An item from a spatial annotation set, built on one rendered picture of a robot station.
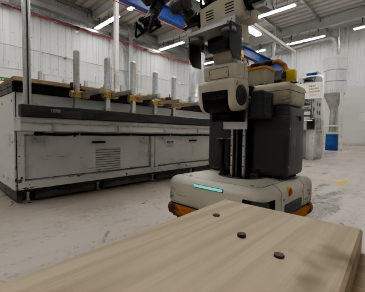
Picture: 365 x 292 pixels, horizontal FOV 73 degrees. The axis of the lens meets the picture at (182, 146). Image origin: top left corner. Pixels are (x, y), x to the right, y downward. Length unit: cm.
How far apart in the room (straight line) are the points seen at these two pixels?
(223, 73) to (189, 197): 68
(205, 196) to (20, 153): 138
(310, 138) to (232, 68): 463
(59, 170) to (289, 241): 210
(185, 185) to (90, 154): 115
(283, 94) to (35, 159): 178
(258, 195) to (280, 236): 92
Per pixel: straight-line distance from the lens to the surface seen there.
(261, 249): 21
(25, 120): 190
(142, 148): 261
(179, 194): 143
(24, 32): 198
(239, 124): 144
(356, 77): 1229
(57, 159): 222
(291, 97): 145
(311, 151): 582
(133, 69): 230
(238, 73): 130
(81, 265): 18
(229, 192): 122
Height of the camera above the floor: 53
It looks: 3 degrees down
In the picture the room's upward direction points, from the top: 1 degrees clockwise
